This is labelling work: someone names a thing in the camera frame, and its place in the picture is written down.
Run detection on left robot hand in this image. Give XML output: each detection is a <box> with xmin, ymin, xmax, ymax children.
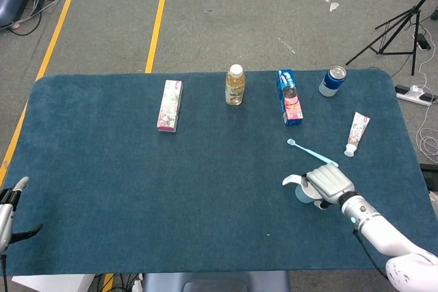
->
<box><xmin>0</xmin><ymin>176</ymin><xmax>44</xmax><ymax>252</ymax></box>

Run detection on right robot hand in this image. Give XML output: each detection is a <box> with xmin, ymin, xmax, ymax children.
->
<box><xmin>300</xmin><ymin>163</ymin><xmax>357</xmax><ymax>210</ymax></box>

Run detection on white cup with handle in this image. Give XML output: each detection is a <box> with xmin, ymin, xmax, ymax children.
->
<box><xmin>282</xmin><ymin>174</ymin><xmax>324</xmax><ymax>204</ymax></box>

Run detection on light blue toothbrush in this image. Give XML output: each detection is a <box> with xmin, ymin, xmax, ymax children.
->
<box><xmin>286</xmin><ymin>138</ymin><xmax>339</xmax><ymax>168</ymax></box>

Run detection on floral toothpaste tube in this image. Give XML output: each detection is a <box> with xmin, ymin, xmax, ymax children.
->
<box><xmin>344</xmin><ymin>111</ymin><xmax>371</xmax><ymax>158</ymax></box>

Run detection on blue cookie box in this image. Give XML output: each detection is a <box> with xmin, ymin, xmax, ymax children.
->
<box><xmin>275</xmin><ymin>68</ymin><xmax>305</xmax><ymax>127</ymax></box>

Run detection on blue soda can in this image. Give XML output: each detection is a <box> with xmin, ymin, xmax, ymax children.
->
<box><xmin>318</xmin><ymin>65</ymin><xmax>347</xmax><ymax>97</ymax></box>

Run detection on yellow juice bottle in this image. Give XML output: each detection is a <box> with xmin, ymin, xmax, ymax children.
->
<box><xmin>224</xmin><ymin>64</ymin><xmax>246</xmax><ymax>105</ymax></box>

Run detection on floral pink white box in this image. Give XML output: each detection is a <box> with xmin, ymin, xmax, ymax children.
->
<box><xmin>156</xmin><ymin>79</ymin><xmax>184</xmax><ymax>133</ymax></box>

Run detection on white power strip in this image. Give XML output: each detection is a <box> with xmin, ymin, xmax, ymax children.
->
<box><xmin>395</xmin><ymin>83</ymin><xmax>438</xmax><ymax>107</ymax></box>

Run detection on blue table mat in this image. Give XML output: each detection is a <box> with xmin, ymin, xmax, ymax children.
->
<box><xmin>0</xmin><ymin>68</ymin><xmax>429</xmax><ymax>276</ymax></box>

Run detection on black tripod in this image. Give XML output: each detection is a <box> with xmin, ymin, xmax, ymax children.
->
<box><xmin>345</xmin><ymin>0</ymin><xmax>438</xmax><ymax>77</ymax></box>

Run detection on black power adapter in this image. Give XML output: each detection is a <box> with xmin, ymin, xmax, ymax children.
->
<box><xmin>416</xmin><ymin>34</ymin><xmax>432</xmax><ymax>50</ymax></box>

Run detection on white cable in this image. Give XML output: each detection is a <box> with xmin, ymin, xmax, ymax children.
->
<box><xmin>415</xmin><ymin>52</ymin><xmax>438</xmax><ymax>160</ymax></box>

